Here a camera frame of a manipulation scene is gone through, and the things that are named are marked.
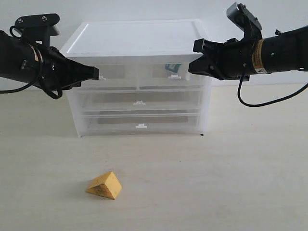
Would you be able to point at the white blue-labelled bottle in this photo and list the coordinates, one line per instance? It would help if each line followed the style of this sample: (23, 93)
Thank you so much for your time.
(173, 68)

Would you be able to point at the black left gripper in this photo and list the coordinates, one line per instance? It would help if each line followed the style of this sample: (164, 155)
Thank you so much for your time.
(57, 73)

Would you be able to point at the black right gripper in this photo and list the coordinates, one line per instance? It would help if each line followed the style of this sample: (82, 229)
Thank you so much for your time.
(229, 59)

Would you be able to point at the yellow wedge block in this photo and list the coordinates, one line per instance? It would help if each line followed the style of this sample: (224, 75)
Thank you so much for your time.
(106, 185)

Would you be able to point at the clear drawer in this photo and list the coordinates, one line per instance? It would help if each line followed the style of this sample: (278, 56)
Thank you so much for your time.
(155, 77)
(112, 77)
(97, 125)
(141, 100)

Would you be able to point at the white plastic drawer cabinet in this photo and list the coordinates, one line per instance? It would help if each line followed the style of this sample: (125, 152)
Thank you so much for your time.
(137, 43)

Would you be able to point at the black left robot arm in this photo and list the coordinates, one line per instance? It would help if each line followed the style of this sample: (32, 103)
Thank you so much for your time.
(18, 59)

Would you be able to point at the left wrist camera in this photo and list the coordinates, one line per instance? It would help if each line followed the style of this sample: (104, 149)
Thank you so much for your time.
(34, 28)

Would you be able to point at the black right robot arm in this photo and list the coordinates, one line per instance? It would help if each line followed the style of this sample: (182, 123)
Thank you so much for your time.
(287, 51)

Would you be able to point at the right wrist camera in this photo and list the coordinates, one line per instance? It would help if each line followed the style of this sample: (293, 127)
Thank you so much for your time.
(249, 24)

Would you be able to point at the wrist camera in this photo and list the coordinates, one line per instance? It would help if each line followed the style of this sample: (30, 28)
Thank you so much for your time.
(249, 24)
(34, 28)

